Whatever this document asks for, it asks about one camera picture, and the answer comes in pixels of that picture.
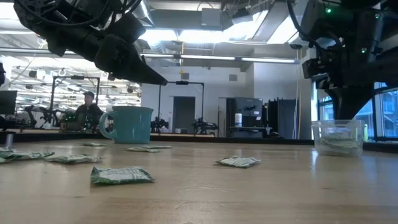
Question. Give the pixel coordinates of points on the green bottle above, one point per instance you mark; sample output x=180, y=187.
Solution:
x=366, y=132

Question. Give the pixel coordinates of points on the white canister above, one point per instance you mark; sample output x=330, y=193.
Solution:
x=238, y=119

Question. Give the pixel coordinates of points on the black window frame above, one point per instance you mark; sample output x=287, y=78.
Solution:
x=374, y=124

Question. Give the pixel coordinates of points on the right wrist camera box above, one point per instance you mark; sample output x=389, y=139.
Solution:
x=312, y=68

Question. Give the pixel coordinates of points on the person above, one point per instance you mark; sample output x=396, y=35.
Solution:
x=88, y=112

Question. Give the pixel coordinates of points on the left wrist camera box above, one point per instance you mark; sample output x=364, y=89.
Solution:
x=127, y=28

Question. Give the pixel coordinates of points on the grey ceiling box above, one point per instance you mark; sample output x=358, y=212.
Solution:
x=211, y=17

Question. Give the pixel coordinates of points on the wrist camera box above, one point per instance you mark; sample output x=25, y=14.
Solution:
x=312, y=68
x=127, y=28

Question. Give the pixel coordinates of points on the blue ceramic mug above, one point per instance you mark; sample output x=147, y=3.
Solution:
x=130, y=124

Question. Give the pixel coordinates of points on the black rig frame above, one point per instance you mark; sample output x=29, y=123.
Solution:
x=74, y=77
x=182, y=82

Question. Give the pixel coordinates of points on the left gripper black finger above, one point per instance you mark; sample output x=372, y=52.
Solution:
x=119, y=59
x=146, y=63

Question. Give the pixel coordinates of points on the black background robot arm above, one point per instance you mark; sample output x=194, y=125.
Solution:
x=203, y=126
x=160, y=124

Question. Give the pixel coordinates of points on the black computer monitor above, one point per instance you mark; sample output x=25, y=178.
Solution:
x=7, y=102

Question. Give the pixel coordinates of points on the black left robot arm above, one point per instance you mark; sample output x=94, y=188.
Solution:
x=34, y=17

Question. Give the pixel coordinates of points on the black aluminium table frame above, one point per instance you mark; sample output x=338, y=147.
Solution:
x=233, y=139

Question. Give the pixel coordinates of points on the clear plastic container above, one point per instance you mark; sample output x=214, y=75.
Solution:
x=337, y=129

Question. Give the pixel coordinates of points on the grey door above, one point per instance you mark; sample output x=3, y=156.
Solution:
x=183, y=112

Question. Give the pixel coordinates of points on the black panel cabinet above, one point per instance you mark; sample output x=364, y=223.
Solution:
x=283, y=118

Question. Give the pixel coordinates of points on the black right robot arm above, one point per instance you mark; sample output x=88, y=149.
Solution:
x=342, y=18

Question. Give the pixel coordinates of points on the green white sweetener packet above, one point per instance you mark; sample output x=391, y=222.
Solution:
x=163, y=146
x=340, y=144
x=3, y=160
x=4, y=149
x=73, y=159
x=31, y=155
x=121, y=175
x=238, y=162
x=142, y=150
x=93, y=144

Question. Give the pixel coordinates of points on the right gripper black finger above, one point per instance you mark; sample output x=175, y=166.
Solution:
x=351, y=102
x=331, y=99

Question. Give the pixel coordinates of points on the ceiling light strip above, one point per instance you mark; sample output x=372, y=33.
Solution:
x=206, y=57

